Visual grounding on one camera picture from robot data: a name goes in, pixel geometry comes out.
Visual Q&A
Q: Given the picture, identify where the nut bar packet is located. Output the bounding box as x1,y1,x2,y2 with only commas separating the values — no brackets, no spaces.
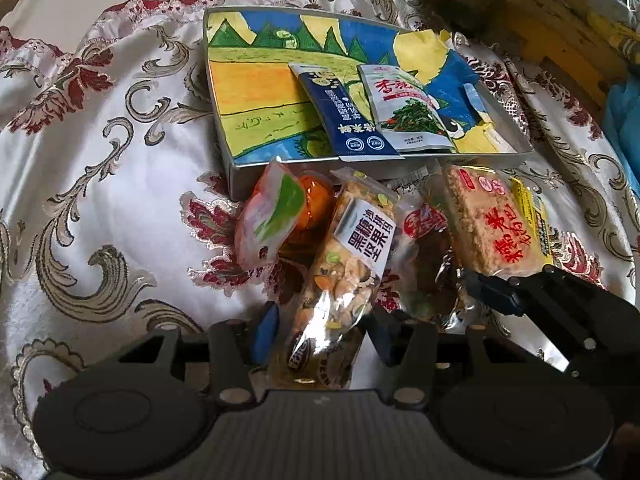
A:
269,168,399,390

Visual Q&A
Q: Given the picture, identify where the silver tray with painted liner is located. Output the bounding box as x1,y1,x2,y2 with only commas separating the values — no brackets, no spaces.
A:
203,6,533,200

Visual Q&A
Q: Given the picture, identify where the blue stick snack packet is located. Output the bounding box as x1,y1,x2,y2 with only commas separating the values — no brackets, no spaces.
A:
288,63,402,162

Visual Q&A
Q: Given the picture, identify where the floral satin bedspread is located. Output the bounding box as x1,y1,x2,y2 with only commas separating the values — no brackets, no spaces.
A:
0,0,640,480

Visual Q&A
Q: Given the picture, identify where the blue cloth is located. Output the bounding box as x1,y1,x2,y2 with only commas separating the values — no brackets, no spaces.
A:
601,75,640,194

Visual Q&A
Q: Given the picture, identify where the yellow snack packet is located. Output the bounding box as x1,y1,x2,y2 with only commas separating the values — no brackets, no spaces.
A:
389,199,482,334

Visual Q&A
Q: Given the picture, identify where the rice cracker packet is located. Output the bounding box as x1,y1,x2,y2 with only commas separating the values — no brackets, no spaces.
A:
442,165,552,278

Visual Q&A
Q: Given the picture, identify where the wooden cabinet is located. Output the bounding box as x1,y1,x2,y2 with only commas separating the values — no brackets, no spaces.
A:
449,0,628,116

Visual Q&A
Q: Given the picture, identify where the orange chicken snack packet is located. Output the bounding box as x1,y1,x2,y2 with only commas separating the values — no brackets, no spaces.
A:
234,158,335,271

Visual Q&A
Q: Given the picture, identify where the seaweed snack packet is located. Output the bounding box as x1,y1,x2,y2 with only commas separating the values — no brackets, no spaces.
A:
358,64,457,153

